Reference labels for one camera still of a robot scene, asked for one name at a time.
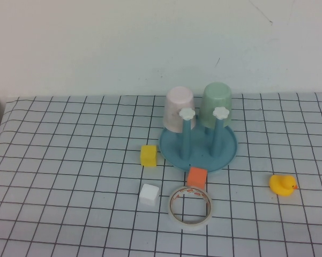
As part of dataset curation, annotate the green plastic cup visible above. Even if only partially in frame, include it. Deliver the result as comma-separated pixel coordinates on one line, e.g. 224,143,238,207
198,82,233,129

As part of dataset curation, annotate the pink plastic cup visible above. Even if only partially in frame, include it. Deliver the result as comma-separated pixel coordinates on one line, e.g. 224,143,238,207
162,86,197,134

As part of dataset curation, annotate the blue cup stand with pegs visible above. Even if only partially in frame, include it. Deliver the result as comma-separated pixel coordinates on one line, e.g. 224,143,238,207
159,107,238,174

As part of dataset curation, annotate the yellow foam cube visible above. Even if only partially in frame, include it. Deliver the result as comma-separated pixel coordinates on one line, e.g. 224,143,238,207
140,145,158,168

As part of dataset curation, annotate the orange foam cube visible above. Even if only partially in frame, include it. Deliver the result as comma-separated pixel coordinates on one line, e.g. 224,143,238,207
186,167,208,190

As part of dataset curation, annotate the white foam cube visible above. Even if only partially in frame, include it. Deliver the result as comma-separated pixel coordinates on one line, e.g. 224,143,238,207
138,183,160,207

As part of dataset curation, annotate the white tape roll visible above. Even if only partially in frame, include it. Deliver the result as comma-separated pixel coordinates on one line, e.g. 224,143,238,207
168,186,212,229

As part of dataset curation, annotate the grey checkered tablecloth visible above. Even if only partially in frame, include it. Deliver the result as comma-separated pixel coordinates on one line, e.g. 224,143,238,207
0,92,322,257

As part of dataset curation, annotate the yellow rubber duck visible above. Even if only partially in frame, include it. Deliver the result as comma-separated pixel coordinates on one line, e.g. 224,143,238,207
268,174,298,198

